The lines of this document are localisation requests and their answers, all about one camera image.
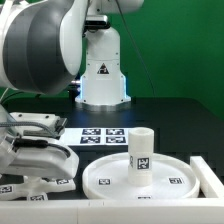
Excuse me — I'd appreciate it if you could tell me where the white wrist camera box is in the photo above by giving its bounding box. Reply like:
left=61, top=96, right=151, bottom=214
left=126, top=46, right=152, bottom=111
left=11, top=112, right=67, bottom=139

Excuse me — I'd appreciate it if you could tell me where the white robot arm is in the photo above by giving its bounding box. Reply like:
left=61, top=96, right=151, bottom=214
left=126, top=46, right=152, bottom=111
left=0, top=0, right=144, bottom=179

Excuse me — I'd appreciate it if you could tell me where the white L-shaped frame border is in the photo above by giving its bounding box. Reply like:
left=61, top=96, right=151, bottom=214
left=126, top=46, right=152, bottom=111
left=0, top=156, right=224, bottom=224

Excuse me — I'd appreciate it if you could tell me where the white marker tag sheet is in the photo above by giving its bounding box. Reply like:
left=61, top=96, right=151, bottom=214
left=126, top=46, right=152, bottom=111
left=60, top=128, right=129, bottom=146

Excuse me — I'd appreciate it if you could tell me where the white round table top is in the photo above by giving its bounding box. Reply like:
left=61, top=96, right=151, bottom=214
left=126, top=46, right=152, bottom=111
left=82, top=153, right=200, bottom=200

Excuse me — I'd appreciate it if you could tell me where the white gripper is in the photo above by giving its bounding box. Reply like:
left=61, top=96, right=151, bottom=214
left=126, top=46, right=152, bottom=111
left=0, top=136, right=79, bottom=180

